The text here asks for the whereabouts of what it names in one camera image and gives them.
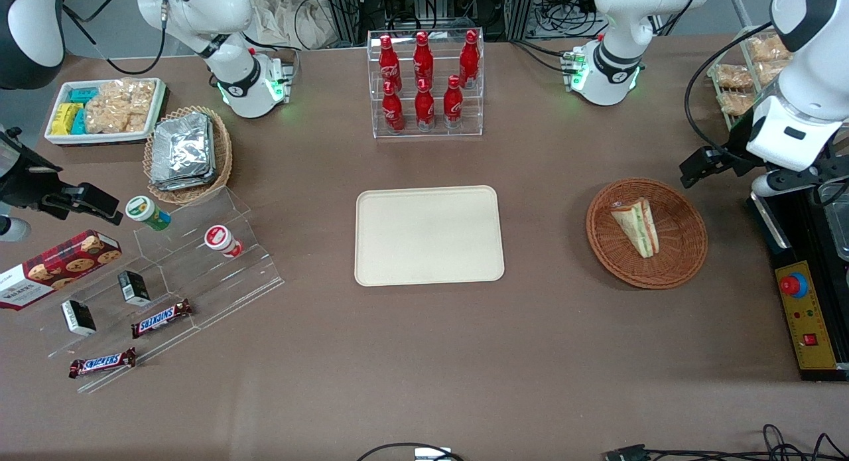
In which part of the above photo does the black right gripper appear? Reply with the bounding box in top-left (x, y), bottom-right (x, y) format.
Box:
top-left (0, 126), bottom-right (124, 226)

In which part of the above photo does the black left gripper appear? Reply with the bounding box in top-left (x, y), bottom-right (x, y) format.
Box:
top-left (679, 108), bottom-right (771, 189)

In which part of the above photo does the round brown wicker basket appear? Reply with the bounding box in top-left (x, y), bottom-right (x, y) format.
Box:
top-left (586, 178), bottom-right (708, 290)

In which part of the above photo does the wrapped triangle sandwich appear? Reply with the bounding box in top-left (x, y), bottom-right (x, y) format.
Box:
top-left (610, 198), bottom-right (661, 259)

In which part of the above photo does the oval light wicker basket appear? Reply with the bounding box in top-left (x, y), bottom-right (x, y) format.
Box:
top-left (143, 105), bottom-right (233, 206)

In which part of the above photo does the cream plastic tray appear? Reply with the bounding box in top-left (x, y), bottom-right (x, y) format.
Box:
top-left (355, 185), bottom-right (505, 287)

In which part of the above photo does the bagged bread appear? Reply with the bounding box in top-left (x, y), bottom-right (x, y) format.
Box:
top-left (756, 59), bottom-right (794, 85)
top-left (718, 90), bottom-right (754, 117)
top-left (747, 34), bottom-right (791, 64)
top-left (714, 64), bottom-right (754, 90)

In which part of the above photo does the white rectangular snack dish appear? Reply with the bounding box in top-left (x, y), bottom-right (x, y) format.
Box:
top-left (44, 78), bottom-right (167, 146)

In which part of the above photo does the red tartan cookie box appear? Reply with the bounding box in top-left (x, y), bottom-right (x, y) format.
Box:
top-left (0, 229), bottom-right (123, 311)

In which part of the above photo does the green lidded yogurt cup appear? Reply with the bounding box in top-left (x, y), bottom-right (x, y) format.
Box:
top-left (125, 195), bottom-right (172, 232)

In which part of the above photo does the yellow snack packet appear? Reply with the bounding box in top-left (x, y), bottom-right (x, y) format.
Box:
top-left (50, 102), bottom-right (84, 136)

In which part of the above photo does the small black box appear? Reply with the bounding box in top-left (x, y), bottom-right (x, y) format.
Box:
top-left (117, 270), bottom-right (152, 308)
top-left (60, 299), bottom-right (98, 337)

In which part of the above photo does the clear bag of rice crackers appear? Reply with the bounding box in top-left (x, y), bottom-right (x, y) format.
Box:
top-left (84, 78), bottom-right (157, 135)

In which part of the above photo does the silver foil packets stack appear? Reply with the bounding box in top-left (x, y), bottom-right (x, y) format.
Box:
top-left (149, 112), bottom-right (217, 192)

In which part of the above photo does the black control box yellow panel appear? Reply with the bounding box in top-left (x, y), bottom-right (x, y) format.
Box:
top-left (748, 181), bottom-right (849, 383)

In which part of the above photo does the brown snickers bar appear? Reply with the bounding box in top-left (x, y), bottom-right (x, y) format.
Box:
top-left (68, 346), bottom-right (138, 380)
top-left (131, 298), bottom-right (194, 340)

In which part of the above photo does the red emergency stop button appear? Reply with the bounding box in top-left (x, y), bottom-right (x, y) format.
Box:
top-left (780, 273), bottom-right (810, 300)

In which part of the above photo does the clear acrylic stepped display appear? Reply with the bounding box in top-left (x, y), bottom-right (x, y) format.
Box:
top-left (45, 185), bottom-right (286, 395)

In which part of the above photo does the red lidded yogurt cup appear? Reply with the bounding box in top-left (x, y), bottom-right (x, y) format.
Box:
top-left (204, 225), bottom-right (244, 259)

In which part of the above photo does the red cola bottle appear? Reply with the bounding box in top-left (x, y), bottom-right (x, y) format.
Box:
top-left (413, 31), bottom-right (435, 88)
top-left (459, 29), bottom-right (481, 90)
top-left (442, 74), bottom-right (464, 129)
top-left (379, 34), bottom-right (401, 92)
top-left (382, 80), bottom-right (405, 134)
top-left (415, 78), bottom-right (436, 132)

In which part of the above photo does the beige cloth bag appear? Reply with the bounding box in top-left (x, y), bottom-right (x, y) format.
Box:
top-left (247, 0), bottom-right (340, 51)

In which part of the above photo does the clear acrylic bottle rack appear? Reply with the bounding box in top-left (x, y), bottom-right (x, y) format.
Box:
top-left (367, 28), bottom-right (486, 139)

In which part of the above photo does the metal equipment rack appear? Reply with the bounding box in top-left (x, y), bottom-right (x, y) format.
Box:
top-left (317, 0), bottom-right (539, 45)

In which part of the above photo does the wire bread rack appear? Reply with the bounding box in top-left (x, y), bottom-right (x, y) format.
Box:
top-left (706, 25), bottom-right (795, 131)

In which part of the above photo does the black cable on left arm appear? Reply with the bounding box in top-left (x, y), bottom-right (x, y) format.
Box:
top-left (684, 21), bottom-right (775, 165)

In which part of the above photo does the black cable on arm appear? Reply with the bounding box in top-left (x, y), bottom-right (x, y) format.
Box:
top-left (684, 21), bottom-right (775, 165)
top-left (61, 0), bottom-right (168, 76)

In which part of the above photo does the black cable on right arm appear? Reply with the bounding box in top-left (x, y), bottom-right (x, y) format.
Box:
top-left (61, 0), bottom-right (168, 76)

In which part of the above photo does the black cable with connector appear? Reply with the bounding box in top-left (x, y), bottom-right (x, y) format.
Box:
top-left (604, 424), bottom-right (849, 461)

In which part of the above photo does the black looped table cable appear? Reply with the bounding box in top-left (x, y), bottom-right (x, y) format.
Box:
top-left (357, 442), bottom-right (466, 461)

